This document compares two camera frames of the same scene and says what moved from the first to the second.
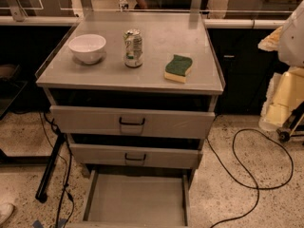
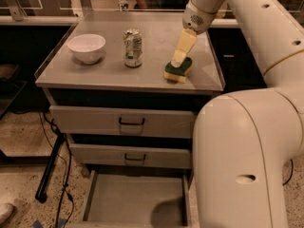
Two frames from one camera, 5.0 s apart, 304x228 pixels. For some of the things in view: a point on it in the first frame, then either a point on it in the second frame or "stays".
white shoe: [6, 211] stays
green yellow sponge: [178, 67] stays
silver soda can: [133, 44] stays
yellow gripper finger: [284, 93] to [195, 21]
